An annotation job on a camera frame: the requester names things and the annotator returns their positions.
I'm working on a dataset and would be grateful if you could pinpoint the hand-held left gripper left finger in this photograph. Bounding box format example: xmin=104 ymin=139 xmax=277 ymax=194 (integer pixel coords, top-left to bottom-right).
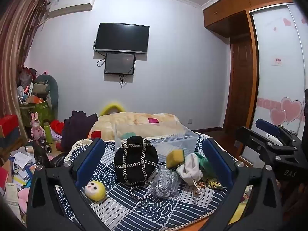
xmin=26 ymin=138 xmax=113 ymax=231

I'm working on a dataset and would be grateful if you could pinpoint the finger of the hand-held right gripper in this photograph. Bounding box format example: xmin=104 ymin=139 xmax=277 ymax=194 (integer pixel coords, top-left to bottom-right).
xmin=255 ymin=118 xmax=285 ymax=139
xmin=235 ymin=126 xmax=284 ymax=156

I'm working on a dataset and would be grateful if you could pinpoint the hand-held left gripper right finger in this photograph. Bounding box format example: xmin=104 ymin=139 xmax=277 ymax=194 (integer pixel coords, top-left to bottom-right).
xmin=192 ymin=138 xmax=284 ymax=231

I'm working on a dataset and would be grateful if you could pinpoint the green knitted cloth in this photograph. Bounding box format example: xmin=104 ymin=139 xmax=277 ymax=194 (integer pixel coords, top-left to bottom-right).
xmin=193 ymin=152 xmax=213 ymax=177

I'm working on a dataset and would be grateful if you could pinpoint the white lace cloth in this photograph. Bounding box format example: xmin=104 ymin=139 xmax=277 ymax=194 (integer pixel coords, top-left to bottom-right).
xmin=64 ymin=139 xmax=97 ymax=164

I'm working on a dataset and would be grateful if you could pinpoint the yellow green printed cloth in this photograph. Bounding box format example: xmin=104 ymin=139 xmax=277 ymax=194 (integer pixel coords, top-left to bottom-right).
xmin=206 ymin=178 xmax=228 ymax=191

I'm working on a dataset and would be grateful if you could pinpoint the white cloth pouch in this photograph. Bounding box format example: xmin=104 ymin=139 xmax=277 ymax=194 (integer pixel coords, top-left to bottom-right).
xmin=176 ymin=153 xmax=203 ymax=181

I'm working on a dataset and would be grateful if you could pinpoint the yellow round plush toy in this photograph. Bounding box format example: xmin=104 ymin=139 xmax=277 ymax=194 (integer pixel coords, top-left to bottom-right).
xmin=84 ymin=180 xmax=106 ymax=202

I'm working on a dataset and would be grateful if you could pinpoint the dark purple garment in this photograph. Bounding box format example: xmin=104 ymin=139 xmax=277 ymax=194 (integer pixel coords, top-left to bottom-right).
xmin=60 ymin=111 xmax=99 ymax=151

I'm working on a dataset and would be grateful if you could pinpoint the yellow green sponge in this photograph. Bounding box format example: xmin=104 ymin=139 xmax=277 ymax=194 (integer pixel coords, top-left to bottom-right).
xmin=166 ymin=149 xmax=185 ymax=168

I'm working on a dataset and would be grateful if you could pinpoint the white heart-print sliding door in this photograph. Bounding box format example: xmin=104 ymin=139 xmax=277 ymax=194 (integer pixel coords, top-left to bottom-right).
xmin=249 ymin=3 xmax=308 ymax=140

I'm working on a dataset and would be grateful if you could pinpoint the red plush toy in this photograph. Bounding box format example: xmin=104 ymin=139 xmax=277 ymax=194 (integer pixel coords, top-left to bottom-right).
xmin=50 ymin=120 xmax=65 ymax=134

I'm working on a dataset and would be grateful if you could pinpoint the brown wooden door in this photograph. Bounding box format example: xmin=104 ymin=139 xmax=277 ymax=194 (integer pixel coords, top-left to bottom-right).
xmin=223 ymin=36 xmax=260 ymax=132

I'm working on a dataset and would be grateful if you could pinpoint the green bottle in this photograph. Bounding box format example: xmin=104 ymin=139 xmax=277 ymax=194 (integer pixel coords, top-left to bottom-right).
xmin=43 ymin=122 xmax=54 ymax=145

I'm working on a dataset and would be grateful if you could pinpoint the clear plastic storage box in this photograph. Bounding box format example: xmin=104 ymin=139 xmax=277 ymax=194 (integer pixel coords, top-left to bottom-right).
xmin=114 ymin=123 xmax=200 ymax=157

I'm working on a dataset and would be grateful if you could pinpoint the silver mesh scrubber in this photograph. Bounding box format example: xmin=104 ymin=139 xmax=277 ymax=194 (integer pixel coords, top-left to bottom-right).
xmin=150 ymin=167 xmax=180 ymax=201

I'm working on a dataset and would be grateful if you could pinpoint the yellow fuzzy plush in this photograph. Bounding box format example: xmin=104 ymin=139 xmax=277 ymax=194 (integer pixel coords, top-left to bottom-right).
xmin=100 ymin=102 xmax=126 ymax=116

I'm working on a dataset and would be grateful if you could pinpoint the beige plush blanket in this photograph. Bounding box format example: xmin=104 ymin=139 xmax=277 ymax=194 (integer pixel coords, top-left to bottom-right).
xmin=88 ymin=112 xmax=184 ymax=142

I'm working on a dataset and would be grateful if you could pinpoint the pink rabbit figure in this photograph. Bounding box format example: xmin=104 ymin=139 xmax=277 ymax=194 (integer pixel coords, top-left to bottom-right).
xmin=30 ymin=112 xmax=45 ymax=142

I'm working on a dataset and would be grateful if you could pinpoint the blue white patterned tablecloth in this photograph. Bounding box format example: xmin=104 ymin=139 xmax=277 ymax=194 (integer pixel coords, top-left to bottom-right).
xmin=56 ymin=132 xmax=241 ymax=229

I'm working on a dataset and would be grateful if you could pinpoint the green gift bag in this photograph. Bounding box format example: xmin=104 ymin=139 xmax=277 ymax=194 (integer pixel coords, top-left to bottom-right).
xmin=20 ymin=100 xmax=55 ymax=132

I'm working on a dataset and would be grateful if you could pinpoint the pile of papers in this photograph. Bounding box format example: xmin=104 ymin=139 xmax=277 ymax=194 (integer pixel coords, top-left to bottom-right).
xmin=0 ymin=146 xmax=37 ymax=199

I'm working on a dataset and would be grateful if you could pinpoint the pink plush toy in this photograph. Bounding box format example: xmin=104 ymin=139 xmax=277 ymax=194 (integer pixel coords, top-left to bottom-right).
xmin=17 ymin=188 xmax=31 ymax=214

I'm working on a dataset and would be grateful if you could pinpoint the grey plush pillow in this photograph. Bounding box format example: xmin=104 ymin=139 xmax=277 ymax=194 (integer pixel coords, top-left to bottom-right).
xmin=33 ymin=74 xmax=59 ymax=111

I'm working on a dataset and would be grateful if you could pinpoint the red box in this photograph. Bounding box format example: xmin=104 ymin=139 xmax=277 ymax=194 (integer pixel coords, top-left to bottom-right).
xmin=0 ymin=114 xmax=20 ymax=138

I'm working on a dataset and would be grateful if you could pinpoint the wooden overhead cabinet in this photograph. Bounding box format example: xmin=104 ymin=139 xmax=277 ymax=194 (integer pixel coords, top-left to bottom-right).
xmin=202 ymin=0 xmax=297 ymax=39

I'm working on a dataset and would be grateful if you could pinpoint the brown striped curtain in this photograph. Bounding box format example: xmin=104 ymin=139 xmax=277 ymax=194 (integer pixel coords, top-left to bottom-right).
xmin=0 ymin=0 xmax=50 ymax=131

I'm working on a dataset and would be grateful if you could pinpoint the white air conditioner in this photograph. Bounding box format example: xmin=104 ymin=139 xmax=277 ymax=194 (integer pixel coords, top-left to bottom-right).
xmin=48 ymin=0 xmax=97 ymax=18

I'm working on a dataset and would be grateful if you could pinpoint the black chain-trimmed beret hat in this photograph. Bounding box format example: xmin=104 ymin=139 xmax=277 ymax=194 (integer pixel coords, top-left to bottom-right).
xmin=114 ymin=136 xmax=159 ymax=201

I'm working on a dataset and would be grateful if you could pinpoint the black camera lens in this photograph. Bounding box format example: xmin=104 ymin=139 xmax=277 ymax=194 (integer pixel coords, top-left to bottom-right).
xmin=38 ymin=137 xmax=53 ymax=153

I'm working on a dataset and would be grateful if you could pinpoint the small black wall monitor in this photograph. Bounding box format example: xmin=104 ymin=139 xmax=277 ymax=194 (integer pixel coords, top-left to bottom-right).
xmin=104 ymin=52 xmax=136 ymax=75

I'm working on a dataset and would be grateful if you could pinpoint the wall-mounted black television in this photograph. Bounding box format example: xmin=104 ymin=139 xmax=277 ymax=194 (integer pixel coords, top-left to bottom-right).
xmin=94 ymin=23 xmax=150 ymax=54

